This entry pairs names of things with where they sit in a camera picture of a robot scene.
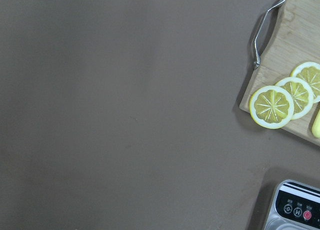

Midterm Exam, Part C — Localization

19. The wooden cutting board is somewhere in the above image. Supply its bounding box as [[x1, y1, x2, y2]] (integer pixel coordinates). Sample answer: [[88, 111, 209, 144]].
[[238, 0, 320, 147]]

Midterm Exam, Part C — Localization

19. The lemon slice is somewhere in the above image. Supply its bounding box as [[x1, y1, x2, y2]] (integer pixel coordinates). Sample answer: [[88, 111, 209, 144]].
[[275, 77, 314, 120], [249, 86, 294, 129], [290, 62, 320, 103]]

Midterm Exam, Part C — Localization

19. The silver kitchen scale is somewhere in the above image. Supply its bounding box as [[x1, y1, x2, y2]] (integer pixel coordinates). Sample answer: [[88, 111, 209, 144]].
[[263, 179, 320, 230]]

